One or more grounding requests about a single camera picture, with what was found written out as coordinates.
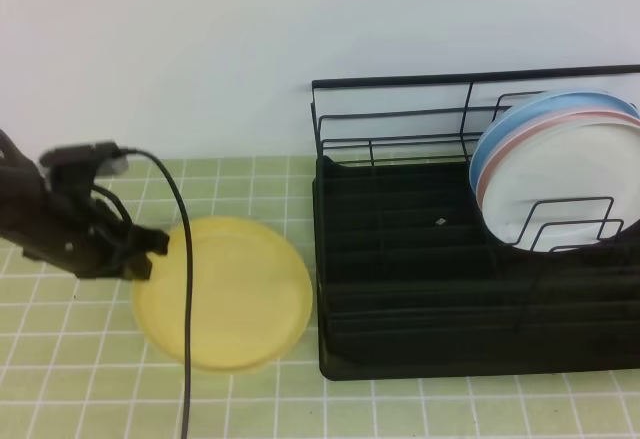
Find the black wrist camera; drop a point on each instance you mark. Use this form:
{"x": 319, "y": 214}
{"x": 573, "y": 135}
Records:
{"x": 84, "y": 161}

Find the pink plate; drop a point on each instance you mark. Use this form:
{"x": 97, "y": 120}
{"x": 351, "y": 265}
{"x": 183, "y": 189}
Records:
{"x": 509, "y": 141}

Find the black wire dish rack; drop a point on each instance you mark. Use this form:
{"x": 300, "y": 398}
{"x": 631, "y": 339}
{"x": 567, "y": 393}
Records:
{"x": 401, "y": 297}

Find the blue plate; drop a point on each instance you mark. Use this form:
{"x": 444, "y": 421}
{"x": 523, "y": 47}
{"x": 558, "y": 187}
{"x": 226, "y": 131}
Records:
{"x": 540, "y": 104}

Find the yellow plastic plate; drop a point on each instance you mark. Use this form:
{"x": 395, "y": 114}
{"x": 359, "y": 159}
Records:
{"x": 251, "y": 301}

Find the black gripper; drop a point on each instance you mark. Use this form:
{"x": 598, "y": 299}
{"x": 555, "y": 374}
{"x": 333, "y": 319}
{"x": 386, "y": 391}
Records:
{"x": 76, "y": 233}

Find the white plate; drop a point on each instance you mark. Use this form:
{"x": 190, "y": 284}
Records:
{"x": 569, "y": 187}

